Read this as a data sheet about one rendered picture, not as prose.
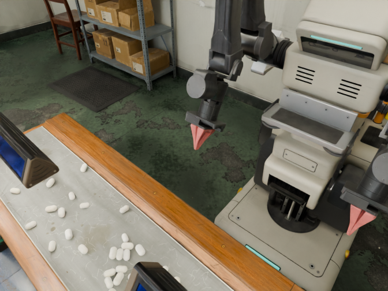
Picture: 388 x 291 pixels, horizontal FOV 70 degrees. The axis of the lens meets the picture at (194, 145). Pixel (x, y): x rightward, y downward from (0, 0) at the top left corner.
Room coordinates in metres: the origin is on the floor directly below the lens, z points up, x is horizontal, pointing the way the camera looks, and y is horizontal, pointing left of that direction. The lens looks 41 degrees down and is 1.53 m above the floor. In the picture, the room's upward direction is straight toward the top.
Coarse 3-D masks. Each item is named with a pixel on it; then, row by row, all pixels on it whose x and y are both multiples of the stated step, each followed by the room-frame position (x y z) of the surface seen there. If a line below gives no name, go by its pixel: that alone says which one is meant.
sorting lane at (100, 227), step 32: (0, 160) 0.82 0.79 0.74; (64, 160) 0.82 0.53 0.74; (0, 192) 0.65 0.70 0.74; (32, 192) 0.65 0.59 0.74; (64, 192) 0.65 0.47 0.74; (96, 192) 0.65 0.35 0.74; (64, 224) 0.52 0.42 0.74; (96, 224) 0.52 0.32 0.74; (128, 224) 0.52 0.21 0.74; (64, 256) 0.41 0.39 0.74; (96, 256) 0.41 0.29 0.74; (160, 256) 0.41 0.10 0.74; (192, 256) 0.41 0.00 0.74; (96, 288) 0.32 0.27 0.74; (192, 288) 0.32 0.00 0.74; (224, 288) 0.32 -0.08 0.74
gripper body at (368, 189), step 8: (368, 168) 0.39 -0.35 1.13; (368, 176) 0.38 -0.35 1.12; (352, 184) 0.40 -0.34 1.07; (360, 184) 0.38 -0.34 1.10; (368, 184) 0.36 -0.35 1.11; (376, 184) 0.36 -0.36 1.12; (384, 184) 0.35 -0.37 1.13; (344, 192) 0.37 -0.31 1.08; (352, 192) 0.36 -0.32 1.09; (360, 192) 0.36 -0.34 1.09; (368, 192) 0.35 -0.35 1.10; (376, 192) 0.35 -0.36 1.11; (384, 192) 0.35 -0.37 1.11; (368, 200) 0.34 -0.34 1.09; (376, 200) 0.34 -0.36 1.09; (384, 200) 0.34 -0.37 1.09; (384, 208) 0.32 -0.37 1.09
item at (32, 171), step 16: (0, 112) 0.69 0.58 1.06; (0, 128) 0.55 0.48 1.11; (16, 128) 0.60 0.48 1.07; (0, 144) 0.52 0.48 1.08; (16, 144) 0.49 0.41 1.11; (32, 144) 0.53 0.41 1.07; (16, 160) 0.46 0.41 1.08; (32, 160) 0.44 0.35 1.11; (48, 160) 0.48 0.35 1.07; (16, 176) 0.44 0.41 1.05; (32, 176) 0.43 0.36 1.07; (48, 176) 0.45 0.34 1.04
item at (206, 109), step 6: (204, 102) 0.64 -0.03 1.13; (210, 102) 0.63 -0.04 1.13; (216, 102) 0.63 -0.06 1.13; (204, 108) 0.63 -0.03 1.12; (210, 108) 0.62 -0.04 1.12; (216, 108) 0.63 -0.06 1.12; (192, 114) 0.63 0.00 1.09; (198, 114) 0.63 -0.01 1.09; (204, 114) 0.62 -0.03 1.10; (210, 114) 0.62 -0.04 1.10; (216, 114) 0.62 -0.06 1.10; (204, 120) 0.61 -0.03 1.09; (210, 120) 0.61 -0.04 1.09; (216, 120) 0.63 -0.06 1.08; (216, 126) 0.59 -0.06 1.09; (222, 126) 0.61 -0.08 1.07
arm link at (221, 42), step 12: (216, 0) 0.69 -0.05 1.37; (228, 0) 0.67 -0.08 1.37; (240, 0) 0.69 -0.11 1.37; (216, 12) 0.69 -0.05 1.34; (228, 12) 0.67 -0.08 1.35; (240, 12) 0.69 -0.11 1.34; (216, 24) 0.68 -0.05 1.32; (228, 24) 0.66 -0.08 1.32; (216, 36) 0.68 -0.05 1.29; (228, 36) 0.66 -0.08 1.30; (240, 36) 0.69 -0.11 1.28; (216, 48) 0.68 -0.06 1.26; (228, 48) 0.66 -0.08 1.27; (240, 48) 0.69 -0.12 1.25; (216, 60) 0.68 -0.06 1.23; (228, 60) 0.65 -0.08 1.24; (228, 72) 0.65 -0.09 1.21
